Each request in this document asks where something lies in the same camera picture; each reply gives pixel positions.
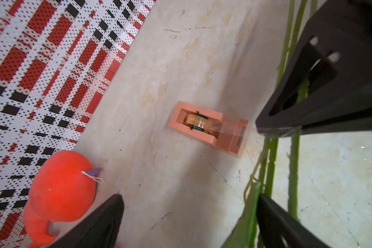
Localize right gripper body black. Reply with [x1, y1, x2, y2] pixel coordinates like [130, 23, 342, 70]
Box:
[256, 1, 372, 136]

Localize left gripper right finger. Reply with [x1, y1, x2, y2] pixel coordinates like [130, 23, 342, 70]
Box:
[256, 194, 327, 248]

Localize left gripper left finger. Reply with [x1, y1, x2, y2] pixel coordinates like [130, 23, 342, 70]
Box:
[51, 194, 124, 248]

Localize artificial flower bouquet green stems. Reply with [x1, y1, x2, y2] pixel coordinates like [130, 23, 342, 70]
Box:
[221, 0, 320, 248]

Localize pink tape dispenser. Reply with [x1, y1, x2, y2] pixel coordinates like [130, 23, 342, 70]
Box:
[168, 101, 250, 158]

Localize clear tape roll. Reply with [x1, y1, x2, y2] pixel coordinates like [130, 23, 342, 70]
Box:
[186, 113, 222, 134]

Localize red whale plush toy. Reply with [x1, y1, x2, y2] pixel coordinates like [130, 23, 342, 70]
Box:
[24, 150, 103, 248]

